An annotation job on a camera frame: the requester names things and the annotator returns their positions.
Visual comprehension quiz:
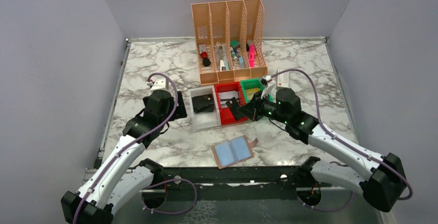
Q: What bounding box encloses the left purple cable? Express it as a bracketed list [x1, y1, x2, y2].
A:
[72, 72, 198, 224]

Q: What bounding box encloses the white plastic bin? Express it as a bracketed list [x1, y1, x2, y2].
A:
[188, 86, 221, 130]

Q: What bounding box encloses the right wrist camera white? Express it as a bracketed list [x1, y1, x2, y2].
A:
[260, 75, 276, 99]

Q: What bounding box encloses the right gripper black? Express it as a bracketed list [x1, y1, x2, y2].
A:
[237, 90, 290, 124]

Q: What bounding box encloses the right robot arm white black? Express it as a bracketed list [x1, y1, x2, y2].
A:
[228, 88, 408, 212]

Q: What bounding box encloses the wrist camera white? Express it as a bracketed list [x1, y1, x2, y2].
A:
[260, 75, 276, 99]
[150, 78, 169, 91]

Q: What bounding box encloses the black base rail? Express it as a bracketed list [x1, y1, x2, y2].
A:
[140, 166, 317, 203]

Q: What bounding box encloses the pink highlighter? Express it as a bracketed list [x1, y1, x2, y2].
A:
[247, 44, 256, 68]

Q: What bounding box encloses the brown leather card holder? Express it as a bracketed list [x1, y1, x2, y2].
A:
[211, 135, 259, 169]

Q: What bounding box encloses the red black small object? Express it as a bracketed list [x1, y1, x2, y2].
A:
[200, 51, 211, 67]

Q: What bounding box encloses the peach desk file organizer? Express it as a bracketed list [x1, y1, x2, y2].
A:
[191, 0, 268, 86]

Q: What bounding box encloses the gold card stack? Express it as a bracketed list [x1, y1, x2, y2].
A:
[244, 88, 260, 102]

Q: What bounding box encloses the purple cable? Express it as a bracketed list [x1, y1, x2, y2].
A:
[72, 72, 198, 224]
[262, 68, 414, 213]

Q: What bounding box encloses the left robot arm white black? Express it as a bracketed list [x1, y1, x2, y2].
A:
[61, 89, 187, 223]

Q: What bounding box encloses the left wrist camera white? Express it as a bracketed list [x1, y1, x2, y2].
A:
[150, 78, 169, 91]

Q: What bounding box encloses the green plastic bin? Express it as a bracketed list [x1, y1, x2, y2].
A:
[240, 78, 264, 103]

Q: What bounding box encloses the blue white marker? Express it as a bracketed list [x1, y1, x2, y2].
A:
[238, 56, 245, 69]

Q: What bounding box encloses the black card stack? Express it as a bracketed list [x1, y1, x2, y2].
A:
[192, 94, 215, 114]

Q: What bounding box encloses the teal capped marker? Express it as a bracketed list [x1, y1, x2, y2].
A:
[230, 40, 240, 60]

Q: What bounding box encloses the white card stack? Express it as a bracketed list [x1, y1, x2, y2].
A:
[218, 91, 239, 108]

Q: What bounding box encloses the white red small box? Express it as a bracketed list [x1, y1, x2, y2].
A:
[276, 68, 289, 88]

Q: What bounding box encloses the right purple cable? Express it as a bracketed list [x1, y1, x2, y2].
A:
[262, 68, 414, 213]

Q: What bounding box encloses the red plastic bin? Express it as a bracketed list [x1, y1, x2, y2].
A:
[214, 82, 248, 125]

